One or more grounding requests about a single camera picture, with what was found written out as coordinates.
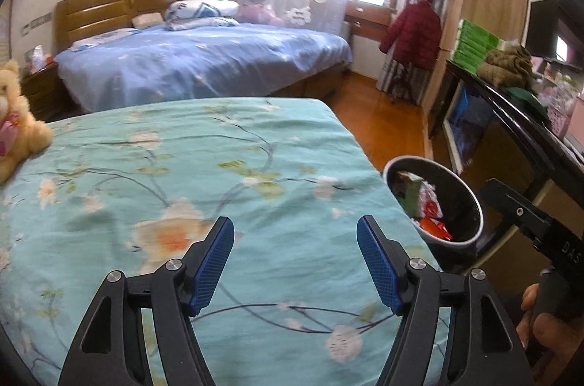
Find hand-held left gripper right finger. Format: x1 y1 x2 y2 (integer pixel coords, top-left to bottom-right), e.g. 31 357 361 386
357 215 534 386

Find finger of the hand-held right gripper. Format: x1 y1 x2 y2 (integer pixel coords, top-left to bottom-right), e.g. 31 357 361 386
481 178 555 252

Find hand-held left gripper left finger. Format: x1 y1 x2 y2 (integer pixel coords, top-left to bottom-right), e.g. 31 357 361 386
57 216 235 386

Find green wrapper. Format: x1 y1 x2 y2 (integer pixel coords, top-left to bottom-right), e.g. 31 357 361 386
396 171 423 218

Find red white candy wrapper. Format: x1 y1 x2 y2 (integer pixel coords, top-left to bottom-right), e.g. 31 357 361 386
417 180 443 218

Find person's right hand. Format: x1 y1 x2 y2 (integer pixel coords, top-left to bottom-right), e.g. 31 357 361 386
515 283 584 368

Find black glossy cabinet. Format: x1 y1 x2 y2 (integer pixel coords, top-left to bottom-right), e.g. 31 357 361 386
429 61 584 259

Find turquoise floral tablecloth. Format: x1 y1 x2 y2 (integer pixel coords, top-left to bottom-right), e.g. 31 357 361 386
0 98 450 386

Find pink basket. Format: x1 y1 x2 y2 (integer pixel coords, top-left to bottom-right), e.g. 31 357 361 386
547 98 584 140

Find dark green cloth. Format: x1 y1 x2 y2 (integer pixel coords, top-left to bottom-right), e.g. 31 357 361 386
506 87 548 123

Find brown plush cloth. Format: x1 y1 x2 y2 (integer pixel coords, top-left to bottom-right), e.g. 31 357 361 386
477 43 537 88

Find stack of green packets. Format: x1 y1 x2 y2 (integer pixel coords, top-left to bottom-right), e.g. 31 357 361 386
452 18 500 72

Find black television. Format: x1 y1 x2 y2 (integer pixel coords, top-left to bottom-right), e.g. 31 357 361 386
525 0 584 65

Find bed with blue sheet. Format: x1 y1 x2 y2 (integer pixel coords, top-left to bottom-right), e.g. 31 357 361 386
54 22 354 113

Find red padded jacket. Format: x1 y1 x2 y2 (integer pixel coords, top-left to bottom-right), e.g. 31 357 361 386
380 0 443 69

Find cream teddy bear pink heart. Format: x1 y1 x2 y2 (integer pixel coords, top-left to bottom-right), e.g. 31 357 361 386
0 58 54 185

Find wooden nightstand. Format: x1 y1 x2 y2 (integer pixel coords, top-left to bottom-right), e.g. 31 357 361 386
20 62 69 123

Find wooden desk with drawers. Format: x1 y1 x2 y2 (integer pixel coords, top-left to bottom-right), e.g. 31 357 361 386
344 0 393 40

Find folded blue white quilt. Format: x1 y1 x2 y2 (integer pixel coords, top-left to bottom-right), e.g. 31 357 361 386
164 0 240 31

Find blue white printed pillow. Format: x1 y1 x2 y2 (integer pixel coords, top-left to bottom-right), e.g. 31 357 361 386
68 29 138 51

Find small beige pillow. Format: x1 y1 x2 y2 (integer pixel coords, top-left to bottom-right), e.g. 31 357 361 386
131 12 164 28

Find pink plush toy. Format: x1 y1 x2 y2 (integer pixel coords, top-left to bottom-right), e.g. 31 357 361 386
239 1 286 26

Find wooden bed headboard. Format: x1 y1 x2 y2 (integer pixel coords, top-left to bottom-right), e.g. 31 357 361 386
54 0 224 53

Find wall switch panel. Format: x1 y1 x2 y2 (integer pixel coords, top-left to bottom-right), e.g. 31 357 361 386
20 14 53 35

